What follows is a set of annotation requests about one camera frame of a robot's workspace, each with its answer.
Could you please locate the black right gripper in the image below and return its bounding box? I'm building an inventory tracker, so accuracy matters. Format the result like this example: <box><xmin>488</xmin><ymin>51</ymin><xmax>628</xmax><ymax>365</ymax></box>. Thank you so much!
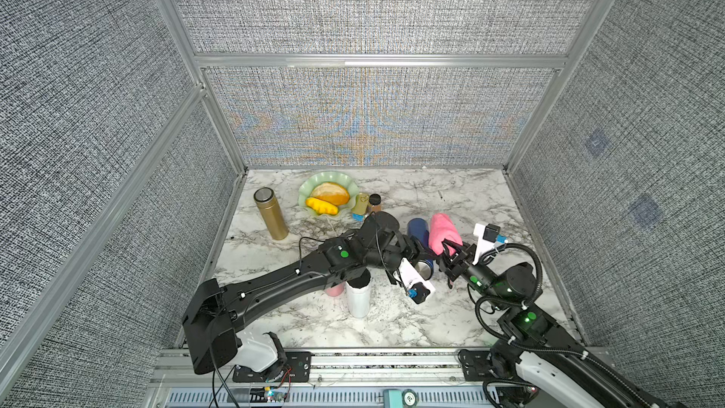
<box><xmin>437</xmin><ymin>236</ymin><xmax>511</xmax><ymax>318</ymax></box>

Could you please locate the blue thermos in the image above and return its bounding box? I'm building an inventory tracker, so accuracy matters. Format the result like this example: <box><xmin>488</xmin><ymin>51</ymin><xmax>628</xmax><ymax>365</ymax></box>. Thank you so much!
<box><xmin>407</xmin><ymin>217</ymin><xmax>434</xmax><ymax>281</ymax></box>

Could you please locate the pink cloth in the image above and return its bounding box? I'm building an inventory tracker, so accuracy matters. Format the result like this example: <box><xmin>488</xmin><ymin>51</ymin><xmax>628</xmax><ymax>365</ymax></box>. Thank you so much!
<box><xmin>428</xmin><ymin>213</ymin><xmax>463</xmax><ymax>255</ymax></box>

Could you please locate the gold gradient thermos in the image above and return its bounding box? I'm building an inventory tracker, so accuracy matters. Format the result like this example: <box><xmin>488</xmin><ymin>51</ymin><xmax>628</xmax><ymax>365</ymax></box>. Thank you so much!
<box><xmin>253</xmin><ymin>187</ymin><xmax>289</xmax><ymax>241</ymax></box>

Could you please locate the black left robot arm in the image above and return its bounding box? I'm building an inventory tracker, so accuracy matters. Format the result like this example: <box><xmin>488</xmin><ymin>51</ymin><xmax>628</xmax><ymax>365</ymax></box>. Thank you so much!
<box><xmin>181</xmin><ymin>212</ymin><xmax>434</xmax><ymax>375</ymax></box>

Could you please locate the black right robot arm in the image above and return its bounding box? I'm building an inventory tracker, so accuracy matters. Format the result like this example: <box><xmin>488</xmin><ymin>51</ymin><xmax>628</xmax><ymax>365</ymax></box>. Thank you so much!
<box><xmin>438</xmin><ymin>239</ymin><xmax>667</xmax><ymax>407</ymax></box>

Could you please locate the white thermos black lid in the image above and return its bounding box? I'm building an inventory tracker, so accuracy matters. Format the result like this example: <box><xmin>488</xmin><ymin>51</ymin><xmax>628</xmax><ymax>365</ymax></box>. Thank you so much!
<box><xmin>346</xmin><ymin>269</ymin><xmax>372</xmax><ymax>318</ymax></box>

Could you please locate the pink thermos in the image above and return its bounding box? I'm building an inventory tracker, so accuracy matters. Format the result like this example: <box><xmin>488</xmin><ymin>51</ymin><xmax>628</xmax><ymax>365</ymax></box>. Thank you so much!
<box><xmin>325</xmin><ymin>283</ymin><xmax>346</xmax><ymax>298</ymax></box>

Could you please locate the small brown spice jar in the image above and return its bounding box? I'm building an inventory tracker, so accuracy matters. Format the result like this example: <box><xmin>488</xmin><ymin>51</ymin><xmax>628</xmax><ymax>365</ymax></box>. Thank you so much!
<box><xmin>368</xmin><ymin>194</ymin><xmax>383</xmax><ymax>213</ymax></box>

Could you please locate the yellow banana toy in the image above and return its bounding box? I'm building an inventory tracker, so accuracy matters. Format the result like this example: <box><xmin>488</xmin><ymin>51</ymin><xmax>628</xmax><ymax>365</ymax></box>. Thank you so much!
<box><xmin>305</xmin><ymin>198</ymin><xmax>339</xmax><ymax>215</ymax></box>

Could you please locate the orange bread bun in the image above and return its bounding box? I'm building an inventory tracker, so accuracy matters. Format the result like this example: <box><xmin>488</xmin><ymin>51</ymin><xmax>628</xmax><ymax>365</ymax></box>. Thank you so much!
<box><xmin>310</xmin><ymin>181</ymin><xmax>350</xmax><ymax>207</ymax></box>

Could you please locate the green scalloped plate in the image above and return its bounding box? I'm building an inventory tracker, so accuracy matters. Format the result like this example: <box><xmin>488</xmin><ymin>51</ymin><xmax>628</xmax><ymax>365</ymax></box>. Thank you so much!
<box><xmin>298</xmin><ymin>171</ymin><xmax>361</xmax><ymax>216</ymax></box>

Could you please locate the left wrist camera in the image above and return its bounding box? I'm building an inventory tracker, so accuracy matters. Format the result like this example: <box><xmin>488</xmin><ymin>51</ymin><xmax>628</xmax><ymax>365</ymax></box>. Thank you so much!
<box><xmin>398</xmin><ymin>258</ymin><xmax>435</xmax><ymax>304</ymax></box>

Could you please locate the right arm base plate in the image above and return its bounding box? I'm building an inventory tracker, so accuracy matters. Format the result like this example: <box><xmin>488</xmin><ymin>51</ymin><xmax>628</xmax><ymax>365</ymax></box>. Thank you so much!
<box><xmin>457</xmin><ymin>349</ymin><xmax>512</xmax><ymax>382</ymax></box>

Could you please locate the aluminium front rail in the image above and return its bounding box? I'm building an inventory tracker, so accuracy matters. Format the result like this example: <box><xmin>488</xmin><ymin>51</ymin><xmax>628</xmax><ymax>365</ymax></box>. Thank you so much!
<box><xmin>142</xmin><ymin>348</ymin><xmax>488</xmax><ymax>407</ymax></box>

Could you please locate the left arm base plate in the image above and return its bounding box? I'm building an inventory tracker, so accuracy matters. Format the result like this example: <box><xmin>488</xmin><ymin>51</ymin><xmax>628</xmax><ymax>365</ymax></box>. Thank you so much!
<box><xmin>232</xmin><ymin>351</ymin><xmax>313</xmax><ymax>385</ymax></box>

